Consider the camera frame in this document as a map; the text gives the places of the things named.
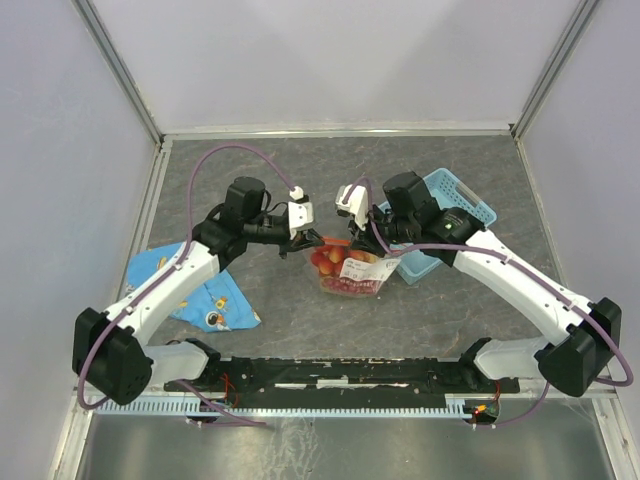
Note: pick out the aluminium frame post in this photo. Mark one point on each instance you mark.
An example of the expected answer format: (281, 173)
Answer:
(570, 37)
(91, 18)

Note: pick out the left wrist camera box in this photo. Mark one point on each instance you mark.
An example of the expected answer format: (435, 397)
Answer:
(300, 212)

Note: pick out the aluminium frame back rail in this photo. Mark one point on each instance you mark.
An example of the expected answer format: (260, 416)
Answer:
(335, 133)

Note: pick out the aluminium frame right post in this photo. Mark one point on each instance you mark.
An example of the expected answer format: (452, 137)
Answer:
(570, 37)

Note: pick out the blue patterned cloth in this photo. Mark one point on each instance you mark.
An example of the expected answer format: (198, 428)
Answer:
(215, 306)

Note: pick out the light blue plastic basket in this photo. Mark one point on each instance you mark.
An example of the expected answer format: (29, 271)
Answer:
(448, 191)

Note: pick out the aluminium frame left post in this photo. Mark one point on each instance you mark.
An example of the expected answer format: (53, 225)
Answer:
(91, 18)

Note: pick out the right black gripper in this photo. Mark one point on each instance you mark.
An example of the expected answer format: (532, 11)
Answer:
(365, 240)

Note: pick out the red yellow strawberry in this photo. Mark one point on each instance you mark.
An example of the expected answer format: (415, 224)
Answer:
(317, 258)
(326, 267)
(336, 254)

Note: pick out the clear zip top bag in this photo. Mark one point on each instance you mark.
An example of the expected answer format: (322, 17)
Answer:
(357, 265)

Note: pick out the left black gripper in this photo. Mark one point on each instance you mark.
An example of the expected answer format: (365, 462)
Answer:
(301, 239)

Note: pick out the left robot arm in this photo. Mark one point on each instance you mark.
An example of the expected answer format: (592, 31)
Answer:
(111, 349)

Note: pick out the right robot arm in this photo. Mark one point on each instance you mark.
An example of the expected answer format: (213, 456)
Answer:
(577, 337)

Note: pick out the purple grapes bunch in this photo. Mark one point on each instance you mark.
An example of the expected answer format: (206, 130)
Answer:
(345, 286)

